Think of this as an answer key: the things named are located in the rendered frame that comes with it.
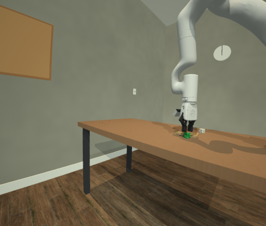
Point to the tan flat mat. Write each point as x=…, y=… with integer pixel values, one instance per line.
x=192, y=133

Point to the green die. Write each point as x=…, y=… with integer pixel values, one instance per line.
x=186, y=135

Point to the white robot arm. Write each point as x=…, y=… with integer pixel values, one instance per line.
x=250, y=14

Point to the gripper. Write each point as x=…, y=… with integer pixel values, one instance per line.
x=189, y=113

